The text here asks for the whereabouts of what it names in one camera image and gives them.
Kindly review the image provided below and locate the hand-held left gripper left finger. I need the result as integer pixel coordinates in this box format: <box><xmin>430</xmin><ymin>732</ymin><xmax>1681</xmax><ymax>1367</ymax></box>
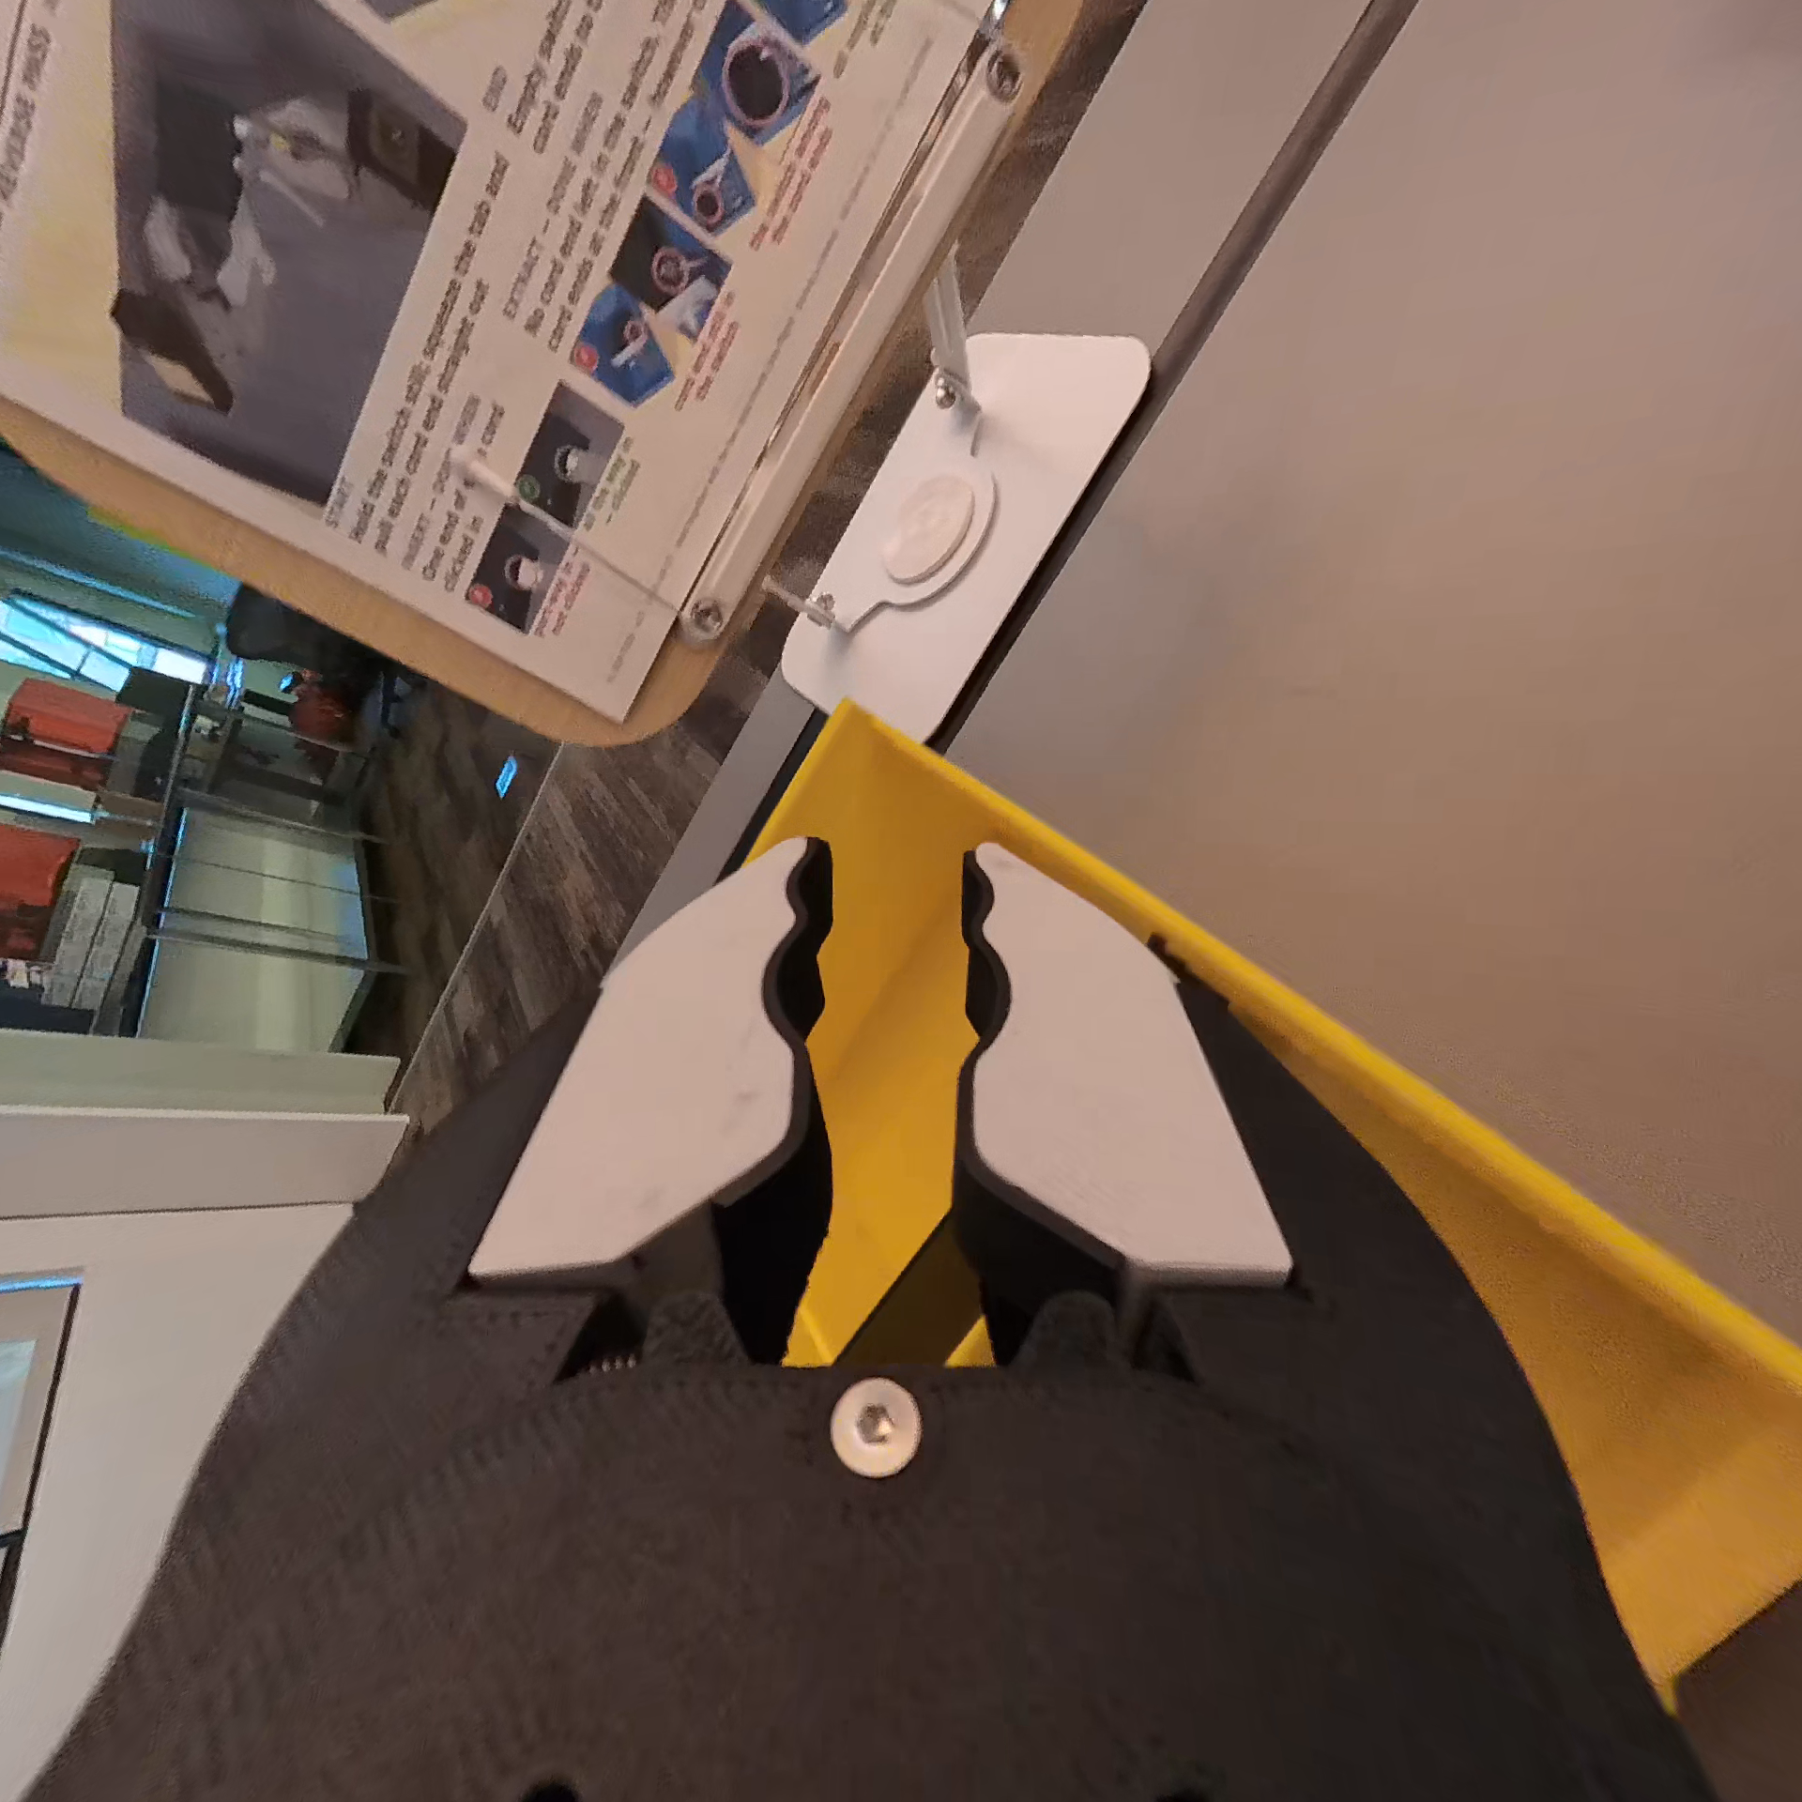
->
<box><xmin>467</xmin><ymin>837</ymin><xmax>834</xmax><ymax>1285</ymax></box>

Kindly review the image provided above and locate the white stand base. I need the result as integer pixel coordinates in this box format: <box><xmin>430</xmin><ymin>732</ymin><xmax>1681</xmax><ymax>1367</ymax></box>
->
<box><xmin>783</xmin><ymin>332</ymin><xmax>1152</xmax><ymax>744</ymax></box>

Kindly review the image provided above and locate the red storage box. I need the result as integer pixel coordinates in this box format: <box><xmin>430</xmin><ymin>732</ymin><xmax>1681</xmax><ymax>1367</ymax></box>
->
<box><xmin>0</xmin><ymin>678</ymin><xmax>134</xmax><ymax>757</ymax></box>
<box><xmin>0</xmin><ymin>824</ymin><xmax>83</xmax><ymax>959</ymax></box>

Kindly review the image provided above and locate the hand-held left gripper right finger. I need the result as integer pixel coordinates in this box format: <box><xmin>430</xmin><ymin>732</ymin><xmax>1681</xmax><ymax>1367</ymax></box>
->
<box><xmin>957</xmin><ymin>840</ymin><xmax>1295</xmax><ymax>1291</ymax></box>

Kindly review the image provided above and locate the yellow plastic bin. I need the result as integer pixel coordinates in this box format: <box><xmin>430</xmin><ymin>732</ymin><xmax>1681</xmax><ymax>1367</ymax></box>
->
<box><xmin>748</xmin><ymin>698</ymin><xmax>1802</xmax><ymax>1712</ymax></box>

